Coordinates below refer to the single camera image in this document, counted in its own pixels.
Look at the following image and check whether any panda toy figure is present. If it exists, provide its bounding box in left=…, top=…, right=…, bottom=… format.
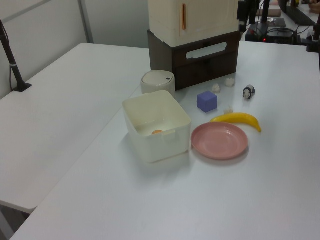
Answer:
left=241, top=84, right=257, bottom=101

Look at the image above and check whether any yellow banana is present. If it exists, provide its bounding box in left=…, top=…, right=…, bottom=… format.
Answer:
left=209, top=112, right=263, bottom=134

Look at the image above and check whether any black table clamp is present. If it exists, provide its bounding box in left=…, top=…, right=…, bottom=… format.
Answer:
left=300, top=21, right=320, bottom=54

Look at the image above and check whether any black electronics box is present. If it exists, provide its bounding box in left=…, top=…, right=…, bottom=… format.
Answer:
left=245, top=23, right=296, bottom=45

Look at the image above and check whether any purple cube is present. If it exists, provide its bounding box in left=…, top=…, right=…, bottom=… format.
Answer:
left=196, top=90, right=218, bottom=114

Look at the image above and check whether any dark brown wooden drawer box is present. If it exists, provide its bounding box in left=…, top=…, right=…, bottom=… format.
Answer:
left=147, top=29, right=241, bottom=92

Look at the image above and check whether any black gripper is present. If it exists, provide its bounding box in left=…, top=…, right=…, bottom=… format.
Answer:
left=237, top=0, right=251, bottom=32

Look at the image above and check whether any dark camera stand pole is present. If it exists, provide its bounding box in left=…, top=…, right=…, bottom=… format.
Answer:
left=0, top=18, right=33, bottom=94

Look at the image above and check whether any pink plate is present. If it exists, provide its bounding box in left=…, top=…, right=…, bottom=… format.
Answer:
left=190, top=121, right=250, bottom=161

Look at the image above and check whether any cream open plastic bin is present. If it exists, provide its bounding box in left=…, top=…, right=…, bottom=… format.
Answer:
left=121, top=90, right=193, bottom=164

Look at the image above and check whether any small beige lidded trash can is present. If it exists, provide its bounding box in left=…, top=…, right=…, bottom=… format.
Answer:
left=140, top=70, right=176, bottom=97

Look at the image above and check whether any orange door handle strip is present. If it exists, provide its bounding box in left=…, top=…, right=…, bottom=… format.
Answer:
left=181, top=4, right=187, bottom=31

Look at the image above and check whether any cream storage box with handles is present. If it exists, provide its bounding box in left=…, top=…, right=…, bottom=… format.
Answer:
left=147, top=0, right=240, bottom=47

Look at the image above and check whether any dark background stand pole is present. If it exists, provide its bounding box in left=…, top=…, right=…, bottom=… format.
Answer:
left=260, top=0, right=271, bottom=25

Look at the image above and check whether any white drawer handle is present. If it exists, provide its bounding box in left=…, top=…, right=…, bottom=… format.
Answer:
left=186, top=41, right=229, bottom=60

